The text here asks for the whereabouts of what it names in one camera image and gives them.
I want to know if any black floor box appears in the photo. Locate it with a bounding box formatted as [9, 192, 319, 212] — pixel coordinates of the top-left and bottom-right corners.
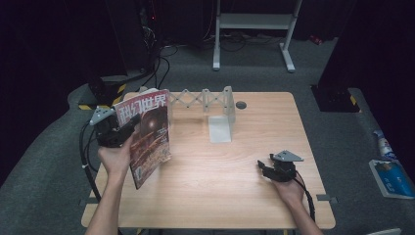
[310, 84, 362, 114]

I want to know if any white plastic bottle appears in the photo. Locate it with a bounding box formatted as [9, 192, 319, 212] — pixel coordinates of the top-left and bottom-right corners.
[372, 129, 397, 162]

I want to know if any bundle of black floor cables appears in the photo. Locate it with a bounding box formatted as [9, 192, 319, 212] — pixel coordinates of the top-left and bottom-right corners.
[135, 43, 180, 93]

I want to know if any white metal stand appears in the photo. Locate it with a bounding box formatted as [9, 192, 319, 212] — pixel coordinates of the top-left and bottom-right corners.
[211, 0, 303, 73]

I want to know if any red cover magazine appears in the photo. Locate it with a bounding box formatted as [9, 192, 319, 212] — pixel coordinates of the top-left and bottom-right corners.
[114, 87, 173, 191]

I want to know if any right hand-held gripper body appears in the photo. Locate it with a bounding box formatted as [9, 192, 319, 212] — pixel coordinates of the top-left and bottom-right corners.
[269, 149, 305, 183]

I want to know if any white flat object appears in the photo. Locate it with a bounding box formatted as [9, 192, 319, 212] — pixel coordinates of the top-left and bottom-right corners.
[365, 227, 403, 235]

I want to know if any person's left hand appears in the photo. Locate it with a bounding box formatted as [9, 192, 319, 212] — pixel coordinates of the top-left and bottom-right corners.
[97, 134, 135, 179]

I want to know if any person's right hand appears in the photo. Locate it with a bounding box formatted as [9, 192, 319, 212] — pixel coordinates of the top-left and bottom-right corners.
[271, 177, 306, 208]

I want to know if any grey tape tab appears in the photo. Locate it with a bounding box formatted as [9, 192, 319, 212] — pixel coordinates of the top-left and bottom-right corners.
[79, 197, 102, 208]
[315, 193, 339, 206]

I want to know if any dark computer tower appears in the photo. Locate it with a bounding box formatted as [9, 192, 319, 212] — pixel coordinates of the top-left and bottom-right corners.
[138, 0, 164, 73]

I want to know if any blue and white box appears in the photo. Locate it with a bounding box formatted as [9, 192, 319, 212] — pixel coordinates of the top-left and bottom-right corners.
[368, 159, 415, 201]

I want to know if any grey expandable bookend rack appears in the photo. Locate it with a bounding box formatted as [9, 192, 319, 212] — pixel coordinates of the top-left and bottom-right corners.
[139, 85, 237, 144]

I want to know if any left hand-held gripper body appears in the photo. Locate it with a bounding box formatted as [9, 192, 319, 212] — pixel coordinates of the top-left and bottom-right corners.
[89, 106, 131, 149]

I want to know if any black box with yellow stripes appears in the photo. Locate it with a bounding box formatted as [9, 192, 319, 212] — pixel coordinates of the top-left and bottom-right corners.
[77, 74, 128, 112]

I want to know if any right hand-held gripper black cable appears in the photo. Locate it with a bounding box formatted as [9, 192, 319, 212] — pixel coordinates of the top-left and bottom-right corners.
[293, 171, 317, 223]

